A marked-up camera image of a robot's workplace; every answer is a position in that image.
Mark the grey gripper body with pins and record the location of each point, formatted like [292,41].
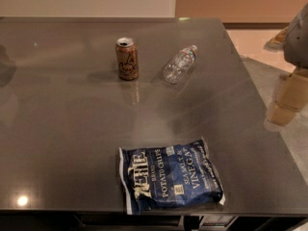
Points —
[297,43]

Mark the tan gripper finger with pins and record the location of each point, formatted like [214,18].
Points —
[280,113]
[294,91]

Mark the blue potato chip bag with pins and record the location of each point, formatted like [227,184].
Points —
[175,176]

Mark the clear plastic water bottle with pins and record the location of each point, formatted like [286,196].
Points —
[177,67]

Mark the brown soda can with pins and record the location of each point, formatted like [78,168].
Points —
[127,58]

